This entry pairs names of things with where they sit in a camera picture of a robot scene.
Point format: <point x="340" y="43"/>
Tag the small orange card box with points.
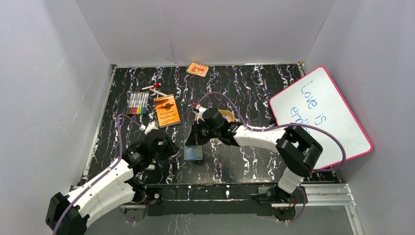
<point x="197" y="69"/>

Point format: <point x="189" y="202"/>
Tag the tan oval tray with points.
<point x="228" y="115"/>

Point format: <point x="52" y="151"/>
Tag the orange paperback book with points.
<point x="167" y="111"/>

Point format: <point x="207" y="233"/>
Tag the white marker pen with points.
<point x="157" y="92"/>

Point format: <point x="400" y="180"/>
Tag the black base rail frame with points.
<point x="253" y="198"/>

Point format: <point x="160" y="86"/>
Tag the green card holder wallet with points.
<point x="193" y="153"/>

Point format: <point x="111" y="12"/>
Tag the white stapler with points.
<point x="150" y="167"/>

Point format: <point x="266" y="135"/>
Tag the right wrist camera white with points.
<point x="198" y="111"/>

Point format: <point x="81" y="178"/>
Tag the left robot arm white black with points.
<point x="74" y="212"/>

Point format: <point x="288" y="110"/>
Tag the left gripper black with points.
<point x="165" y="145"/>

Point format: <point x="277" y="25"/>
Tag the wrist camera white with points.
<point x="148" y="128"/>
<point x="198" y="111"/>

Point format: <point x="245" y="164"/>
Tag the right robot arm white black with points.
<point x="298" y="149"/>

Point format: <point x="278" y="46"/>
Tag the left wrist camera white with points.
<point x="148" y="128"/>

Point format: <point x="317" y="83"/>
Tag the pack of coloured markers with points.
<point x="138" y="103"/>

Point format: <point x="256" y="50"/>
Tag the pink framed whiteboard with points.
<point x="316" y="100"/>

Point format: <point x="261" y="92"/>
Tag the red capped marker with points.
<point x="151" y="87"/>

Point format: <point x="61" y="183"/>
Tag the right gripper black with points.
<point x="195" y="138"/>

